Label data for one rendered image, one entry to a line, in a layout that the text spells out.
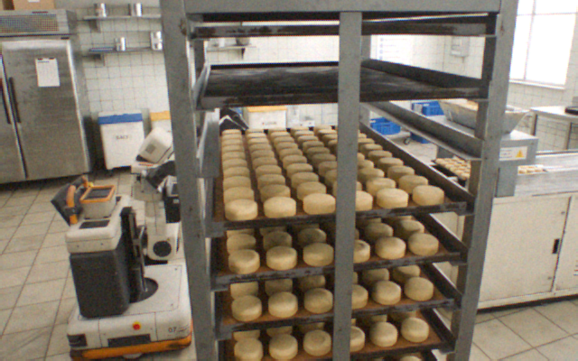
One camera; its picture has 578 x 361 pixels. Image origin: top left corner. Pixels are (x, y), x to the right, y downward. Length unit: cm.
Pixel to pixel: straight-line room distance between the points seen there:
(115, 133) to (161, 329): 362
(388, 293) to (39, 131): 516
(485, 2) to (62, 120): 522
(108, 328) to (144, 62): 436
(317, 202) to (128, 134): 523
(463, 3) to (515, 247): 242
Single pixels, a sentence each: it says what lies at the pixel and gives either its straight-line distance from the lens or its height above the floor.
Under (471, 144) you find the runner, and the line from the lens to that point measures 72.
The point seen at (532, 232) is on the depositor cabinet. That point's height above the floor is 58.
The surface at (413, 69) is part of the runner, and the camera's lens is 91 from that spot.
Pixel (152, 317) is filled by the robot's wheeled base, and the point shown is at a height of 27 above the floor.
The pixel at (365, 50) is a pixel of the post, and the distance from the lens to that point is 124.
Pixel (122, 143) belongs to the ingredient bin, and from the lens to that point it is 586.
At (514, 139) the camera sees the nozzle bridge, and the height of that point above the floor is 118.
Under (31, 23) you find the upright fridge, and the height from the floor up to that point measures 191.
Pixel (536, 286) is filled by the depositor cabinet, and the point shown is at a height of 19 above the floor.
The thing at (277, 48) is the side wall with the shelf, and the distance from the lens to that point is 665.
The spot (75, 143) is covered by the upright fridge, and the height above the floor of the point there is 55.
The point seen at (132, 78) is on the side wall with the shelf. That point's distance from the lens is 637.
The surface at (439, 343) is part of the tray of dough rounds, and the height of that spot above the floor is 123.
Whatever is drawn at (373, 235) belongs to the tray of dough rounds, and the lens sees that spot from 79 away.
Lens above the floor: 177
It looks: 18 degrees down
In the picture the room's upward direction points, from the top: 1 degrees counter-clockwise
